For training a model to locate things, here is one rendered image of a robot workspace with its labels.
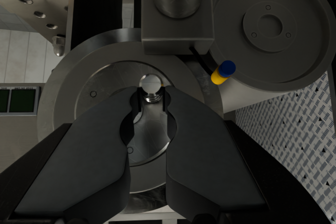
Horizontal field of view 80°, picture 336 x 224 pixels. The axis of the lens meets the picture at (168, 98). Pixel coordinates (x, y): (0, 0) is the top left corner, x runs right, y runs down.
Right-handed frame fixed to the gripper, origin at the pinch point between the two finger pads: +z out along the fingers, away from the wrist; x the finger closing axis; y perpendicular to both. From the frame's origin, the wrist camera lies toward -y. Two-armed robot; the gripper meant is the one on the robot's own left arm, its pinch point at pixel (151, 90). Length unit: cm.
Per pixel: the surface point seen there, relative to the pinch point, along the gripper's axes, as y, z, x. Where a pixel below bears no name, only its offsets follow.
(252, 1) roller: -4.2, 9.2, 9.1
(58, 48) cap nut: 8.2, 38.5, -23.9
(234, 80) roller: 1.3, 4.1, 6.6
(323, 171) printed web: 9.7, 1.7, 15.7
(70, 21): -2.5, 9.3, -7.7
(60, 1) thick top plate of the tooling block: -2.7, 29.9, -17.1
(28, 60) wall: 77, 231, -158
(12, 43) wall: 59, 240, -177
